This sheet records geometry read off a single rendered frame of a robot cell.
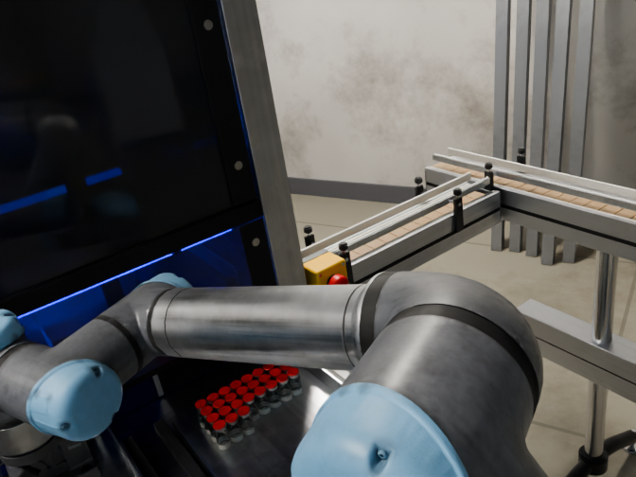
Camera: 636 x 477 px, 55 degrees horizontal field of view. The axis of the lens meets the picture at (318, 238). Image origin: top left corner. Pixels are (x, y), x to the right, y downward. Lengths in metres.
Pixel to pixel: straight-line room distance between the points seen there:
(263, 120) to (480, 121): 2.64
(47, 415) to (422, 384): 0.38
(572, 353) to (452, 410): 1.47
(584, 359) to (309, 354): 1.33
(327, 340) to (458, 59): 3.08
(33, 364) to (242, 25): 0.58
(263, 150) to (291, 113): 3.11
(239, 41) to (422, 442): 0.76
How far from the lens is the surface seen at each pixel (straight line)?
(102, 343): 0.66
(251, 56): 0.99
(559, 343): 1.82
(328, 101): 3.95
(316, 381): 1.12
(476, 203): 1.60
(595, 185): 1.63
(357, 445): 0.33
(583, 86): 3.03
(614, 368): 1.75
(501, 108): 3.12
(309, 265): 1.18
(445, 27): 3.52
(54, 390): 0.62
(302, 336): 0.53
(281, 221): 1.07
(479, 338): 0.40
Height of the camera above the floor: 1.59
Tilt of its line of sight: 26 degrees down
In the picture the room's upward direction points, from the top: 9 degrees counter-clockwise
